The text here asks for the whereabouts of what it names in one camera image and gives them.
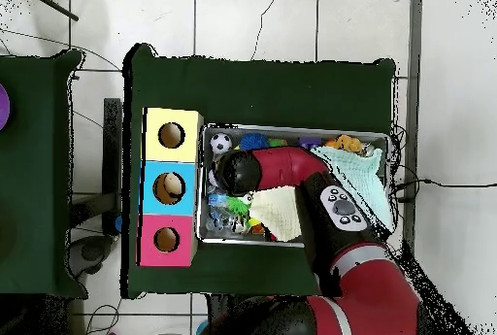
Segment grey round base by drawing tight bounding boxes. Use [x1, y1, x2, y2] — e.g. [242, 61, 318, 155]
[67, 233, 114, 278]

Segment black floor cable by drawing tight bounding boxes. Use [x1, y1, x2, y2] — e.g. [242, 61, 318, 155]
[391, 178, 497, 202]

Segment shallow metal mesh bin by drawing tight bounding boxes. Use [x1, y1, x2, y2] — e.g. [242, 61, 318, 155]
[197, 122, 392, 249]

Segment green spiky toy with eyes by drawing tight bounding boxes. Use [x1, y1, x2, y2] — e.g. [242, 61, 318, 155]
[224, 190, 255, 221]

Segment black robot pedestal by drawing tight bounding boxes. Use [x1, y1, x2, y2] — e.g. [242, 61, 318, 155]
[207, 292, 244, 324]

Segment small soccer ball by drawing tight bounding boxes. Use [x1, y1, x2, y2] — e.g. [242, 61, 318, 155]
[209, 132, 233, 155]

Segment dark rod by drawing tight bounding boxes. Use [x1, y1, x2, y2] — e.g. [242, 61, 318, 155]
[22, 0, 80, 22]

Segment dark green table cloth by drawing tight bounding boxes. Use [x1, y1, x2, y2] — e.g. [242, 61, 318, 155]
[121, 42, 398, 300]
[0, 49, 88, 299]

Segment light blue waffle cloth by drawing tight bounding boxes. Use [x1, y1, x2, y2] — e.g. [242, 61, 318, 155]
[310, 145, 395, 233]

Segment crumpled clear plastic bottle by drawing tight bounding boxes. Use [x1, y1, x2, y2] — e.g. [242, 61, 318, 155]
[205, 192, 249, 235]

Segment cream waffle cloth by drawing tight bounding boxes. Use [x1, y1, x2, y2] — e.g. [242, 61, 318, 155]
[248, 185, 304, 243]

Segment purple round disc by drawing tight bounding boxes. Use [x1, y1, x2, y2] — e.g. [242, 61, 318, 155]
[0, 83, 12, 132]

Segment black post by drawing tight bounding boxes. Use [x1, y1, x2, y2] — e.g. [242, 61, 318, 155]
[102, 97, 124, 235]

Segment wooden box with three holes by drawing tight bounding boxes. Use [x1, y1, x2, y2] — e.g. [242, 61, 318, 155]
[135, 107, 205, 268]

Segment blue spiky ball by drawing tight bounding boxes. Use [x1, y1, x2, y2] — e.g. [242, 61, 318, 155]
[239, 132, 271, 151]

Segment orange plush toy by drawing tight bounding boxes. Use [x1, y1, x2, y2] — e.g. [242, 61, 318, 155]
[324, 134, 364, 154]

